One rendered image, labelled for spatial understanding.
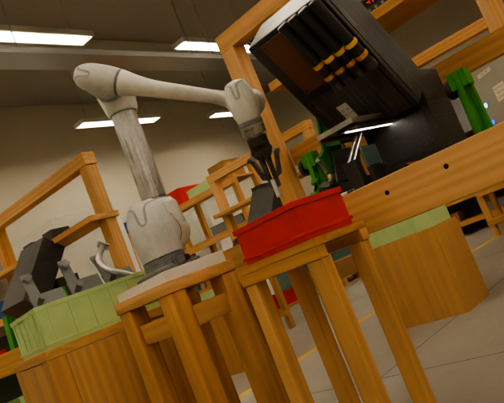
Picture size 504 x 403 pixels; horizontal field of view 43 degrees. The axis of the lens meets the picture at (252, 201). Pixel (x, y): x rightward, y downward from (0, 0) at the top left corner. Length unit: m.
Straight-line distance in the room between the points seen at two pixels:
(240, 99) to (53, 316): 1.10
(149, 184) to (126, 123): 0.26
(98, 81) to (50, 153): 8.25
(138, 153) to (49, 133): 8.35
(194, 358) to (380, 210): 0.75
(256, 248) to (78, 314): 0.93
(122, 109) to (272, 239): 0.93
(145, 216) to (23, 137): 8.37
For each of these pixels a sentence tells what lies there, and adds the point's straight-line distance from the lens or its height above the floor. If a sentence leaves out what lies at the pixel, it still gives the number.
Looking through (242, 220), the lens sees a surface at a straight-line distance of 7.98.
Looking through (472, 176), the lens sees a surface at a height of 0.80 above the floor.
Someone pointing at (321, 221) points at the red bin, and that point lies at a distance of 1.86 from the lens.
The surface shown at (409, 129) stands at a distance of 2.43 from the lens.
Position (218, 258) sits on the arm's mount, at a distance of 2.27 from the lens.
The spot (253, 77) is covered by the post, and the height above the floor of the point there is 1.67.
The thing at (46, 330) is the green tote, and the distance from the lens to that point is 2.59.
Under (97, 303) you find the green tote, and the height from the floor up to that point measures 0.89.
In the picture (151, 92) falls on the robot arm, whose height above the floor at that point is 1.52.
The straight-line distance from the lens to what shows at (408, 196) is 2.00.
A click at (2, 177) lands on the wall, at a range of 10.08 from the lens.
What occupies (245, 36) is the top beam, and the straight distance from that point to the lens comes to 3.18.
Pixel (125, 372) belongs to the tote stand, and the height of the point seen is 0.61.
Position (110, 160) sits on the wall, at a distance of 11.26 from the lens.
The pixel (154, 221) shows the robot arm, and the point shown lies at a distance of 2.23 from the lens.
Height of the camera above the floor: 0.77
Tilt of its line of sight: 6 degrees up
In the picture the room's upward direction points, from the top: 22 degrees counter-clockwise
